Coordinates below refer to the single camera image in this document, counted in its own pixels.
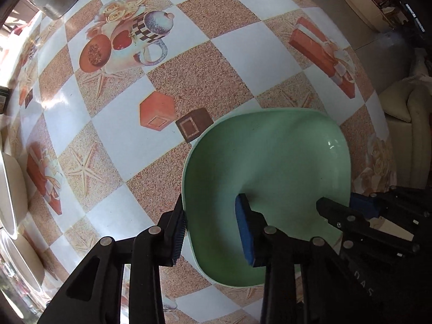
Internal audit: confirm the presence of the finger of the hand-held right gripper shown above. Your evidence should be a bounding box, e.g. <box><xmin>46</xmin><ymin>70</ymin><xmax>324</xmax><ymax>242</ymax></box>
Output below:
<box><xmin>350</xmin><ymin>186</ymin><xmax>432</xmax><ymax>234</ymax></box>
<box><xmin>316</xmin><ymin>197</ymin><xmax>420</xmax><ymax>258</ymax></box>

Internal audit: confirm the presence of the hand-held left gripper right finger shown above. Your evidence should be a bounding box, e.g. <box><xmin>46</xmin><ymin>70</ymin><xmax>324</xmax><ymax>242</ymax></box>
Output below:
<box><xmin>235</xmin><ymin>194</ymin><xmax>372</xmax><ymax>324</ymax></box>

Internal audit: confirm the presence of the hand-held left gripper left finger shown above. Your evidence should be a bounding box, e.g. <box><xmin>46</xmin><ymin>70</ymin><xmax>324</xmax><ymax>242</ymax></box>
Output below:
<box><xmin>40</xmin><ymin>196</ymin><xmax>186</xmax><ymax>324</ymax></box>

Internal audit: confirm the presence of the green bowl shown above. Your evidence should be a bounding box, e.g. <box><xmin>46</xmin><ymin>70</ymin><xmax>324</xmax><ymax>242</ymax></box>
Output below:
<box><xmin>181</xmin><ymin>108</ymin><xmax>352</xmax><ymax>288</ymax></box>

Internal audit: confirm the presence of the cream sofa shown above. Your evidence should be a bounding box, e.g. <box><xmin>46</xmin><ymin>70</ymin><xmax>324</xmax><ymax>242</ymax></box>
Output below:
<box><xmin>379</xmin><ymin>73</ymin><xmax>432</xmax><ymax>190</ymax></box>

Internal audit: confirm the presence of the printed checkered tablecloth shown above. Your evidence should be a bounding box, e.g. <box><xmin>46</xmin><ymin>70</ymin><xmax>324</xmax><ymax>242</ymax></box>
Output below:
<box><xmin>0</xmin><ymin>0</ymin><xmax>398</xmax><ymax>324</ymax></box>

